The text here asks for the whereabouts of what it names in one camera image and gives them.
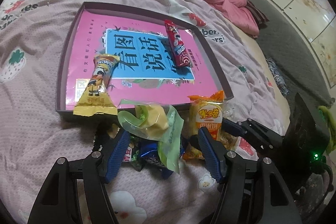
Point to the black green pea packet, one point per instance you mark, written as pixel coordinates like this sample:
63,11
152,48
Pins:
132,154

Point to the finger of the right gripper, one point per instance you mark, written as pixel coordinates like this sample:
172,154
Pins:
237,129
263,139

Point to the patterned dark cloth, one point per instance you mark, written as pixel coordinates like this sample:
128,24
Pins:
278,78

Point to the dark shallow box tray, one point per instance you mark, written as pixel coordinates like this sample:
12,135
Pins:
141,14

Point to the orange rice cracker packet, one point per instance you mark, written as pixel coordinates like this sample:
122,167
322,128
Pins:
206,112

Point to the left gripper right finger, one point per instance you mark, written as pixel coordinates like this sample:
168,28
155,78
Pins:
253,191

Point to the clear nougat cracker packet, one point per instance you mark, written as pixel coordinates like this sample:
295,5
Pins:
227,139

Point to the green pouch with yellow cake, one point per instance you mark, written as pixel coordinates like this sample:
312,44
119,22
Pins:
156,122

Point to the purple strawberry blanket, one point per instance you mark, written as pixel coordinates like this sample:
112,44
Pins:
34,135

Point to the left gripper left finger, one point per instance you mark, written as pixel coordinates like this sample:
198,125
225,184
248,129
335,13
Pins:
58,199

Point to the striped dark pillow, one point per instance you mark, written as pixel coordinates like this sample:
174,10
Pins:
258,16

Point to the yellow wafer bar packet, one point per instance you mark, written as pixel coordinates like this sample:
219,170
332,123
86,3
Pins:
95,98

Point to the blue oreo packet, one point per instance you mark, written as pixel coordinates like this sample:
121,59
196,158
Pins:
155,151

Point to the tree wall painting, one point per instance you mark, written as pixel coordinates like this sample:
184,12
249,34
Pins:
316,21

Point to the red candy tube packet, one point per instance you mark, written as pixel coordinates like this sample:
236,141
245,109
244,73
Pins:
177,45

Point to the pink Chinese workbook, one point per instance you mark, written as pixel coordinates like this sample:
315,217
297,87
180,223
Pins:
146,71

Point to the grey bed headboard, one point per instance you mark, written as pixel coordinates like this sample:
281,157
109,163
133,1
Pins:
279,41

